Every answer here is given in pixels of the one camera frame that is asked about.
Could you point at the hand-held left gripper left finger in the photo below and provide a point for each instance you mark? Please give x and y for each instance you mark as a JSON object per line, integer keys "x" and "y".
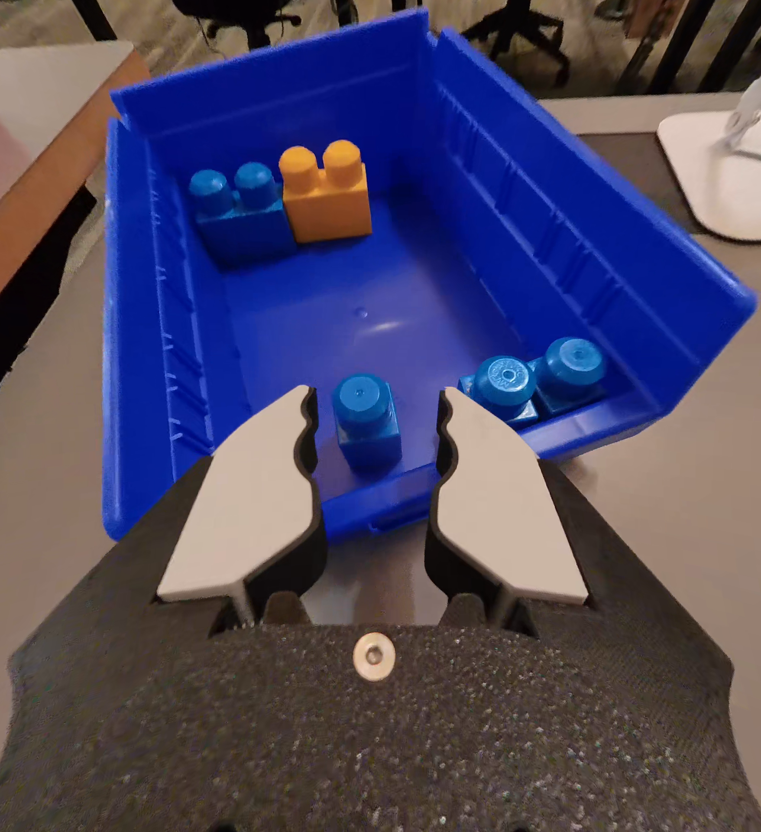
{"x": 237, "y": 513}

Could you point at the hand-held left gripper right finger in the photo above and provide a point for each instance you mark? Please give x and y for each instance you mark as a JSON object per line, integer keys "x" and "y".
{"x": 510, "y": 513}

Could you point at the blue one-stud toy block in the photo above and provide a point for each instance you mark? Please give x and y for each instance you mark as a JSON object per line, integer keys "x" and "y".
{"x": 364, "y": 416}
{"x": 575, "y": 367}
{"x": 500, "y": 383}

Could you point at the blue plastic bin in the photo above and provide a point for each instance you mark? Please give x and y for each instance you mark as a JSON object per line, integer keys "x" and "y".
{"x": 387, "y": 279}

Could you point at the blue two-stud toy block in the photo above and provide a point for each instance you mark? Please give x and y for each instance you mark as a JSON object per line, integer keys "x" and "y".
{"x": 244, "y": 227}

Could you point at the yellow two-stud toy block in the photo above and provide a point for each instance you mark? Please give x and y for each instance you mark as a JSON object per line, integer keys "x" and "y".
{"x": 328, "y": 208}

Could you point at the white document stand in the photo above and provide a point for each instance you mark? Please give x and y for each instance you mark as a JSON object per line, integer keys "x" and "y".
{"x": 731, "y": 188}

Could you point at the wood-edged desk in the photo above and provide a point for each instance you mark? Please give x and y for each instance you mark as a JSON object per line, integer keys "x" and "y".
{"x": 42, "y": 97}

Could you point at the black office chair base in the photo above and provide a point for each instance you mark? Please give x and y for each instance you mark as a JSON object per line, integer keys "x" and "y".
{"x": 237, "y": 10}
{"x": 526, "y": 16}

